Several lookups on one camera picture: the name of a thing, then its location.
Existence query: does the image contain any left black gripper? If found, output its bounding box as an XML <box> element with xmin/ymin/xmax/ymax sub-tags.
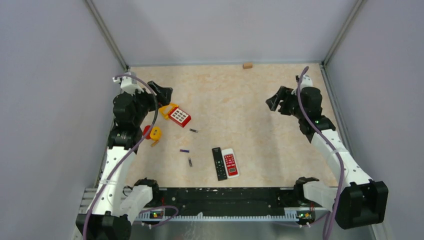
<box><xmin>126</xmin><ymin>80</ymin><xmax>172</xmax><ymax>126</ymax></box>

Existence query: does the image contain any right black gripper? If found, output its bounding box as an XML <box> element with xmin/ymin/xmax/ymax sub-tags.
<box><xmin>265</xmin><ymin>86</ymin><xmax>306</xmax><ymax>120</ymax></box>

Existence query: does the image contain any white red remote control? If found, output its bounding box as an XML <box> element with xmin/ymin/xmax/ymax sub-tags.
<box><xmin>221</xmin><ymin>148</ymin><xmax>240</xmax><ymax>179</ymax></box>

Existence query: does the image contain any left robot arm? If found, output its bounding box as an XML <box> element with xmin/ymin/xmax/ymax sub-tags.
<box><xmin>75</xmin><ymin>81</ymin><xmax>173</xmax><ymax>240</ymax></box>

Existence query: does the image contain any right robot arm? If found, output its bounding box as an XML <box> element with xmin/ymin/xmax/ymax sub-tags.
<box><xmin>265</xmin><ymin>86</ymin><xmax>389</xmax><ymax>230</ymax></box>

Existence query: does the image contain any black remote control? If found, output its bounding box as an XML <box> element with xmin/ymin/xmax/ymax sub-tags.
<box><xmin>211</xmin><ymin>147</ymin><xmax>228</xmax><ymax>181</ymax></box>

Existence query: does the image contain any red yellow toy phone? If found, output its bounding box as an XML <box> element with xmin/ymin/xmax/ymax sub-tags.
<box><xmin>159</xmin><ymin>103</ymin><xmax>192</xmax><ymax>128</ymax></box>

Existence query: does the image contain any red yellow toy piece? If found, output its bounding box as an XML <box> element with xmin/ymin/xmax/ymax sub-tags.
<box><xmin>143</xmin><ymin>125</ymin><xmax>162</xmax><ymax>141</ymax></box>

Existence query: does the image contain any small wooden block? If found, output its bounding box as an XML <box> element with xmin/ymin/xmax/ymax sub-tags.
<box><xmin>242</xmin><ymin>62</ymin><xmax>253</xmax><ymax>70</ymax></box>

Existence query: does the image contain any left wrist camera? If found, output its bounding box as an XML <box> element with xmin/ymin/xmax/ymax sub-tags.
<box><xmin>112</xmin><ymin>76</ymin><xmax>144</xmax><ymax>95</ymax></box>

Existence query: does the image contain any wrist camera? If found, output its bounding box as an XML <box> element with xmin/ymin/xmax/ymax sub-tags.
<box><xmin>295</xmin><ymin>74</ymin><xmax>314</xmax><ymax>91</ymax></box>
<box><xmin>112</xmin><ymin>76</ymin><xmax>144</xmax><ymax>95</ymax></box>

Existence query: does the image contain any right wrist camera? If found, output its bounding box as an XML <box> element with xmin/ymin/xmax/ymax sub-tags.
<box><xmin>295</xmin><ymin>74</ymin><xmax>314</xmax><ymax>91</ymax></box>

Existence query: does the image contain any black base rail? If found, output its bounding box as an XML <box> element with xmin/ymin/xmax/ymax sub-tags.
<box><xmin>146</xmin><ymin>187</ymin><xmax>320</xmax><ymax>217</ymax></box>

